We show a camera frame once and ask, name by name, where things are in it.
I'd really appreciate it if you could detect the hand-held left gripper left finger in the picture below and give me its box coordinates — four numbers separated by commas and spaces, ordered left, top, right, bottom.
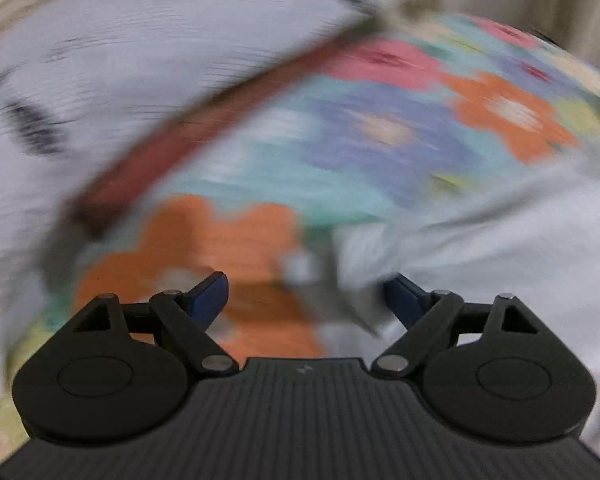
71, 271, 240, 377

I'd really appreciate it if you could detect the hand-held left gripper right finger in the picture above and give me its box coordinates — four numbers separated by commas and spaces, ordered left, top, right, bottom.
371, 273, 540, 380

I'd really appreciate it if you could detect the light grey garment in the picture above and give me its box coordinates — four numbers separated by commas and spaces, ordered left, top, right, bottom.
284, 152, 600, 463

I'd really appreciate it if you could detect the floral printed blanket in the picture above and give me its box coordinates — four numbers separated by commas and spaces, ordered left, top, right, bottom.
0, 12, 600, 453

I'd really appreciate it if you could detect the white bedsheet with black marks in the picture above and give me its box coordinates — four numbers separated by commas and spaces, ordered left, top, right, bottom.
0, 0, 426, 391

